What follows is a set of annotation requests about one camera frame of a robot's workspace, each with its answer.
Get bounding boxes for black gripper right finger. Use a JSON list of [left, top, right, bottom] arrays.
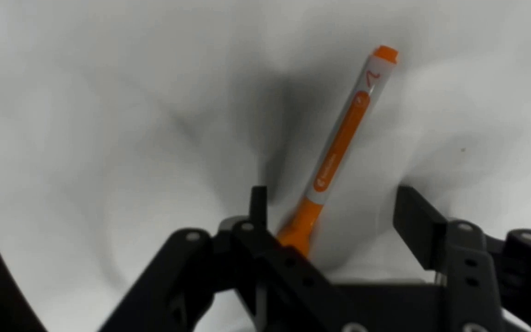
[[393, 185, 531, 332]]

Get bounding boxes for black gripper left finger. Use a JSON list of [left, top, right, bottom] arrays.
[[98, 185, 373, 332]]

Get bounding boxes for orange and white pen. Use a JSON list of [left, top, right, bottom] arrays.
[[275, 43, 402, 259]]

